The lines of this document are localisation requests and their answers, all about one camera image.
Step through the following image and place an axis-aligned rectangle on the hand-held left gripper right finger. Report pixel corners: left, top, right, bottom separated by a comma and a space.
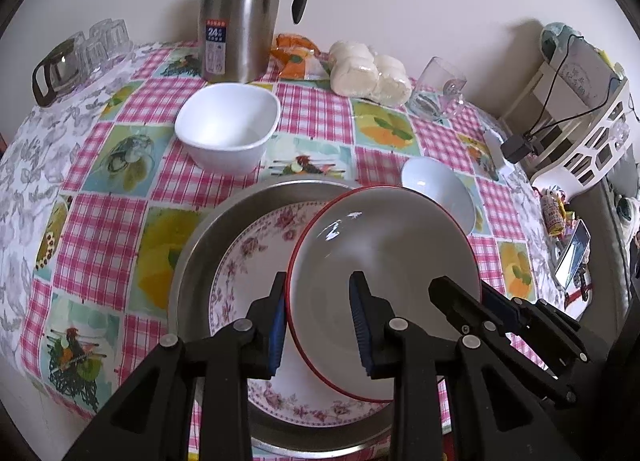
348, 270, 553, 461

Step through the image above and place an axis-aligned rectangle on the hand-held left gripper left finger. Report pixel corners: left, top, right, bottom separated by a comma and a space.
62, 272, 289, 461

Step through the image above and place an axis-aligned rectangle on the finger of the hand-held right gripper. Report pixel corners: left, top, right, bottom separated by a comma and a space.
428, 275, 579, 410
480, 281, 594, 366

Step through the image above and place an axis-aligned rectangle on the strawberry print bowl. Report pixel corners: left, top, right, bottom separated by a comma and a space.
286, 186, 483, 403

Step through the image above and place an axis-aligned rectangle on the round pink floral plate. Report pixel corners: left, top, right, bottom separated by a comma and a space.
207, 201, 396, 429

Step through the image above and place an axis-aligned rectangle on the round stainless steel plate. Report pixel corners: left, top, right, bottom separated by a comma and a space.
167, 178, 401, 459

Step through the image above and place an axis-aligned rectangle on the pale blue floral bowl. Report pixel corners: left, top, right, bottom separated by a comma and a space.
401, 157, 476, 236

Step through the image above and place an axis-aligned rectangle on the white square bowl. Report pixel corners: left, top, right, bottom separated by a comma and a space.
174, 83, 282, 176

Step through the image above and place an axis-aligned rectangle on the smartphone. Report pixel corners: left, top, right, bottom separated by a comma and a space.
555, 220, 592, 288

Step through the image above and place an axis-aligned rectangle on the small yellow printed bottle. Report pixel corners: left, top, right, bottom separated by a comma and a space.
540, 191, 567, 237

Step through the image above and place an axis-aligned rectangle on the small white box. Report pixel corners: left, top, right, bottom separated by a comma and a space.
482, 128, 513, 178

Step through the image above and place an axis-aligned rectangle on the black power adapter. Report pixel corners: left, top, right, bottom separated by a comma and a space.
501, 135, 536, 162

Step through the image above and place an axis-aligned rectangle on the white plastic rack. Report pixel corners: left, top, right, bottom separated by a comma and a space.
500, 24, 640, 192

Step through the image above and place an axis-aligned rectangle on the pink checked printed tablecloth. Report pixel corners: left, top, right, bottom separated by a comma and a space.
0, 38, 596, 422

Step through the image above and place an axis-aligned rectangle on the clear glass mug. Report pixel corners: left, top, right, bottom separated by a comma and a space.
406, 56, 468, 122

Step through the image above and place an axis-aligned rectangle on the pack of white steamed buns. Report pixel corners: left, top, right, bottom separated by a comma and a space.
329, 40, 413, 107

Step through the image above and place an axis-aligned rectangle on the paper sheet in rack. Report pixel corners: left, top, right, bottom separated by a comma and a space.
560, 36, 626, 107

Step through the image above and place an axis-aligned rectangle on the orange snack packet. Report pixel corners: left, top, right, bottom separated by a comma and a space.
272, 34, 331, 81

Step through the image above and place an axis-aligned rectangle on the glass teapot with dark handle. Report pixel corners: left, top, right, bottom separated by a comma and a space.
32, 38, 88, 108

